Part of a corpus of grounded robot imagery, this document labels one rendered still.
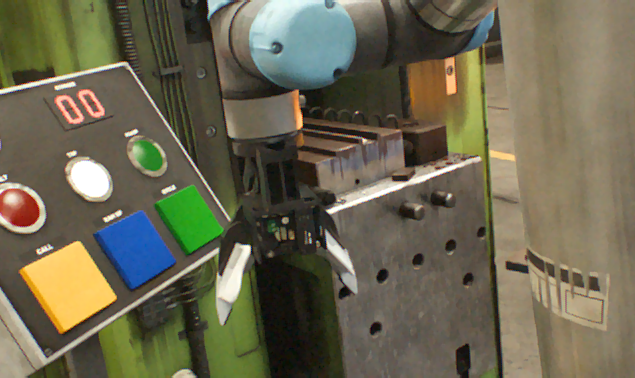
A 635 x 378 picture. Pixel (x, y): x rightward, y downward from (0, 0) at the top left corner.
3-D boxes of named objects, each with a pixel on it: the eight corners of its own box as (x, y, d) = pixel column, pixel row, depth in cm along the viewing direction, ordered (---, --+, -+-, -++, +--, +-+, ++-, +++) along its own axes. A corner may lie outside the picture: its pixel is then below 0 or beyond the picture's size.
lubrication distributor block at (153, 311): (183, 332, 125) (168, 257, 122) (149, 347, 122) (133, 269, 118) (173, 326, 128) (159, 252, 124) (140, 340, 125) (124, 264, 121)
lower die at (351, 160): (405, 170, 136) (401, 125, 134) (320, 200, 125) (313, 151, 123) (277, 146, 169) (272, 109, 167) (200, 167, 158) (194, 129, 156)
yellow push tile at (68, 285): (119, 298, 79) (80, 239, 79) (65, 331, 73) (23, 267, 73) (109, 304, 80) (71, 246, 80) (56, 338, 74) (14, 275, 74)
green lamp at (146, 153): (173, 169, 93) (166, 136, 92) (138, 179, 91) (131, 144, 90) (162, 166, 96) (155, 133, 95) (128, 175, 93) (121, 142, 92)
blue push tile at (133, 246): (177, 261, 87) (142, 208, 87) (134, 288, 81) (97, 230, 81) (168, 267, 88) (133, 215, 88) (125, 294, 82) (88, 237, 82)
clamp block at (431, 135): (450, 155, 143) (448, 122, 141) (419, 165, 138) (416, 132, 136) (407, 148, 152) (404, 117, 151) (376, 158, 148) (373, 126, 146)
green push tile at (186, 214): (226, 232, 95) (193, 183, 95) (190, 253, 90) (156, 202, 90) (217, 238, 96) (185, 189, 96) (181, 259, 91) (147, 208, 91)
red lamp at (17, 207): (51, 224, 77) (41, 184, 76) (3, 238, 74) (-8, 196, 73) (41, 218, 79) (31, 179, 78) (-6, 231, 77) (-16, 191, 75)
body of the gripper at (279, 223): (256, 271, 72) (237, 151, 69) (241, 244, 80) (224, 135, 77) (331, 255, 74) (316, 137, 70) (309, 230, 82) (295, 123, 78)
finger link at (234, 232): (206, 271, 77) (245, 196, 76) (205, 266, 79) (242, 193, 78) (246, 287, 79) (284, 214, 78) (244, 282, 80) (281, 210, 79)
